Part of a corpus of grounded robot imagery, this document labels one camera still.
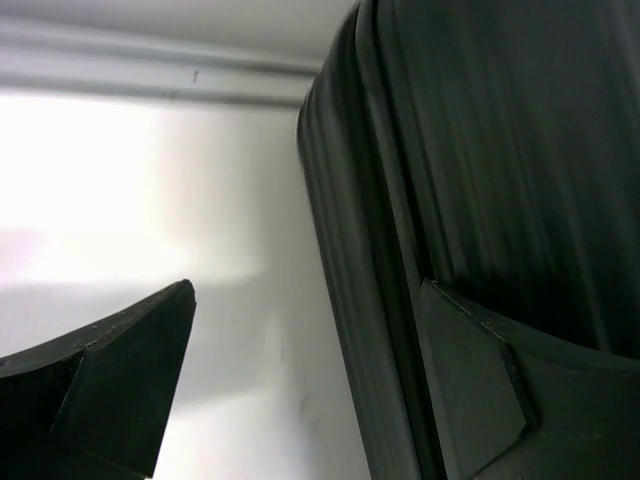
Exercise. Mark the aluminium frame rail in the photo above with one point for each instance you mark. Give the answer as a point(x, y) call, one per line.
point(67, 58)

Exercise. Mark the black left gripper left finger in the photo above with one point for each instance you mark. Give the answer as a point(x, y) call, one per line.
point(94, 403)

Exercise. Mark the black hard-shell suitcase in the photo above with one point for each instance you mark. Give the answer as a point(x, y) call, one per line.
point(491, 148)

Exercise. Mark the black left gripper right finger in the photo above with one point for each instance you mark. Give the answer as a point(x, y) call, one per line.
point(511, 402)

